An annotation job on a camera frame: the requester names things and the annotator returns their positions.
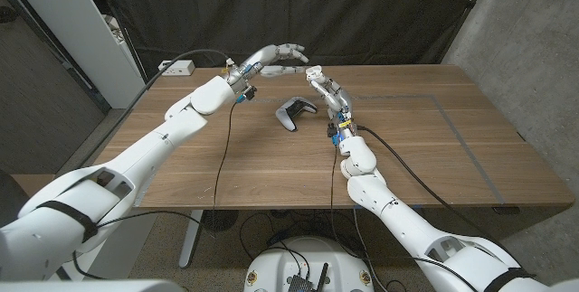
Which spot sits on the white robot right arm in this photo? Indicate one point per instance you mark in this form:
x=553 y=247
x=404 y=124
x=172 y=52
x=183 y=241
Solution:
x=384 y=197

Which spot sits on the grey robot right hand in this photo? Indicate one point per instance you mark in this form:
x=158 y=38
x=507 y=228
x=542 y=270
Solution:
x=340 y=100

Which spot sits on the black torso electronics module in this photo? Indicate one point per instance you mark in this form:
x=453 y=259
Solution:
x=300 y=284

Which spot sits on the white black game controller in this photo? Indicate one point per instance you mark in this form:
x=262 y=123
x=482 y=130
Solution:
x=286 y=118

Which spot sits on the black round floor fan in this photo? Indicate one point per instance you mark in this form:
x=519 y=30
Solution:
x=224 y=221

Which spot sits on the white robot chest cover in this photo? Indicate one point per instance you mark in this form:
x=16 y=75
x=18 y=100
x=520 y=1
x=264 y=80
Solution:
x=90 y=286

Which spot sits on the white AirPods case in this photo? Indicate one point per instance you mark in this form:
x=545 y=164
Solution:
x=312 y=74

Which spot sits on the black backdrop curtain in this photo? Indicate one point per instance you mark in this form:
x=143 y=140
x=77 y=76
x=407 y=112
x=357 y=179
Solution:
x=294 y=2

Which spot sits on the white metal cabinet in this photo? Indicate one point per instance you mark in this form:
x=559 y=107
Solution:
x=68 y=21

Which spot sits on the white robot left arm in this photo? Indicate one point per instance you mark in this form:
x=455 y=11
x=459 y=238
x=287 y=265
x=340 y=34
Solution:
x=149 y=143

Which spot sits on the black backdrop stand pole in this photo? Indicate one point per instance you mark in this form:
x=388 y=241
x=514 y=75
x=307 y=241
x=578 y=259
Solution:
x=122 y=25
x=466 y=12

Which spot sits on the white power strip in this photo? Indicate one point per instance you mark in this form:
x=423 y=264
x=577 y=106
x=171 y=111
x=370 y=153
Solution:
x=176 y=68

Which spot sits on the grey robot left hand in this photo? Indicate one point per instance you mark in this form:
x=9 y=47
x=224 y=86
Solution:
x=262 y=57

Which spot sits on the light grey table leg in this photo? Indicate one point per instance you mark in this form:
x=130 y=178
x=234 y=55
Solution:
x=190 y=242

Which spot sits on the white floor platform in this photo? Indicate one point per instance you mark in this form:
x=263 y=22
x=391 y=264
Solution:
x=135 y=247

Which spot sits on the white robot torso base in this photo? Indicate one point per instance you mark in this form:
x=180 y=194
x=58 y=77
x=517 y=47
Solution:
x=276 y=265

